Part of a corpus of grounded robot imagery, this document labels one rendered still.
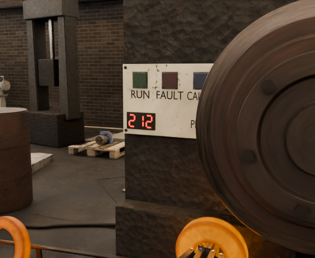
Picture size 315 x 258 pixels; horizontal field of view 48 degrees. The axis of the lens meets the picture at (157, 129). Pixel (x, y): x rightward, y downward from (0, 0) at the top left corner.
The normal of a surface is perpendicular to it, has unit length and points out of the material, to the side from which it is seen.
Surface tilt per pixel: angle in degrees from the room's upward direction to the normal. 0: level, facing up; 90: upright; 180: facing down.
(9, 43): 90
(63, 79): 90
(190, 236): 92
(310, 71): 90
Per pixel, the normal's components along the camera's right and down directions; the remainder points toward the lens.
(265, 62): -0.38, 0.15
